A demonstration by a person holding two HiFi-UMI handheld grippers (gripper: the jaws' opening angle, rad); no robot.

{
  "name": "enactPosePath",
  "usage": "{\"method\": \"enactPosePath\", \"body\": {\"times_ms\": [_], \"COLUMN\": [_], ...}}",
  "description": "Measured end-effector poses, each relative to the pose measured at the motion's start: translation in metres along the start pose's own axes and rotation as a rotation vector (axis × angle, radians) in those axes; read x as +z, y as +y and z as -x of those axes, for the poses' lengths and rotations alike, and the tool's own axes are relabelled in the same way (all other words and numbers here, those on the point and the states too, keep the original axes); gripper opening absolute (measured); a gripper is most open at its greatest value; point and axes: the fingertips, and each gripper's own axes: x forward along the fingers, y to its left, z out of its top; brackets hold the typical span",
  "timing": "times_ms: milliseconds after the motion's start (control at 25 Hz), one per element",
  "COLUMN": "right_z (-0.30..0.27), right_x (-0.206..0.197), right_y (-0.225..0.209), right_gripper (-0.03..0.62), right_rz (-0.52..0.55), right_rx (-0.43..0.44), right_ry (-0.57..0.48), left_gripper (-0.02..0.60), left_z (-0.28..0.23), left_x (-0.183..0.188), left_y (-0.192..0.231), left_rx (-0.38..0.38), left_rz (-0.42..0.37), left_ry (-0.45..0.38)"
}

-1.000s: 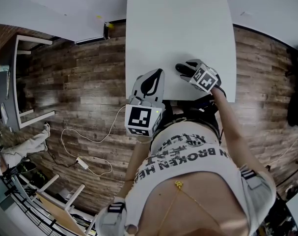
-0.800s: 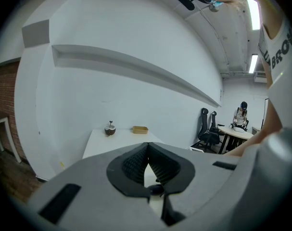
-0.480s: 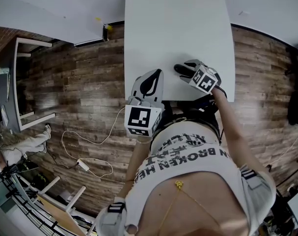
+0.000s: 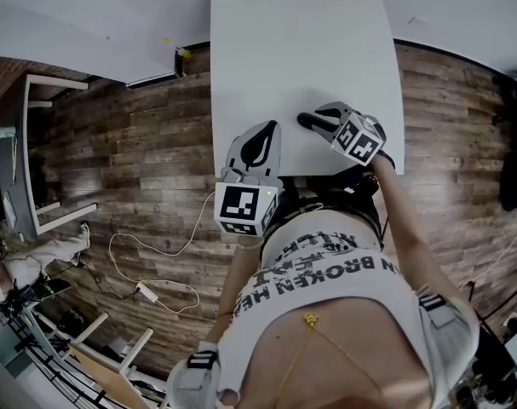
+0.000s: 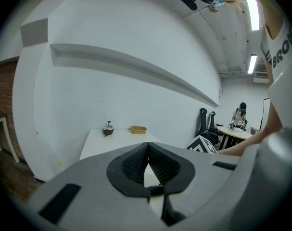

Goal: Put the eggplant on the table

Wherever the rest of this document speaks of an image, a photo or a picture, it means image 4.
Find black wristband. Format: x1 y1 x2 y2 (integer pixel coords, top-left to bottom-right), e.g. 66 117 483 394
366 149 398 176

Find dark purple round object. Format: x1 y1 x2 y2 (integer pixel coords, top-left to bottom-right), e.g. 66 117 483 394
296 112 340 135

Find wooden table with white legs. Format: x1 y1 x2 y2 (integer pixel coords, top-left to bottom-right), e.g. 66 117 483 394
66 311 155 409

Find grey desk with white frame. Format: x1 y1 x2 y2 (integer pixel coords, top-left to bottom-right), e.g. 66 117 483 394
0 73 98 236

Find long white cable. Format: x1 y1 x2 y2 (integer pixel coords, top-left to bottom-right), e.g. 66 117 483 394
108 192 216 314

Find person's left forearm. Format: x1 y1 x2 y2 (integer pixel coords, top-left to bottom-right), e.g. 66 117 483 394
217 234 267 344

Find grey shoulder strap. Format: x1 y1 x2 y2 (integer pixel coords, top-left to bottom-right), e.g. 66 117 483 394
166 342 242 409
415 285 480 400

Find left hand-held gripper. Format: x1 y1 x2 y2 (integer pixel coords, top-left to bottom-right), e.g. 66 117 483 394
214 119 284 238

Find gold necklace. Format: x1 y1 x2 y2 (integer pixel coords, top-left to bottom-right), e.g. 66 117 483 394
279 312 382 409

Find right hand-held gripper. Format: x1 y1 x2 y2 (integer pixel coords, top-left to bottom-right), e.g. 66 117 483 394
310 101 388 168

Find person's right forearm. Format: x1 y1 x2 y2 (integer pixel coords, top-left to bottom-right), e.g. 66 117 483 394
368 159 428 302

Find thin black cable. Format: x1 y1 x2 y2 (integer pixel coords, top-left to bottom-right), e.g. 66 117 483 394
79 262 141 301

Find white printed t-shirt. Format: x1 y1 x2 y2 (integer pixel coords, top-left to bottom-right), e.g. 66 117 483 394
217 210 459 409

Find dark trousers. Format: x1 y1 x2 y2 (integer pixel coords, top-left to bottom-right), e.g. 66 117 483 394
261 176 385 251

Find white power strip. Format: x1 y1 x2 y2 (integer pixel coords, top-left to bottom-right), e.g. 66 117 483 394
136 282 160 302

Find white table top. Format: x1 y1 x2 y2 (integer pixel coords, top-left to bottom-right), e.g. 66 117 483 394
210 0 406 177

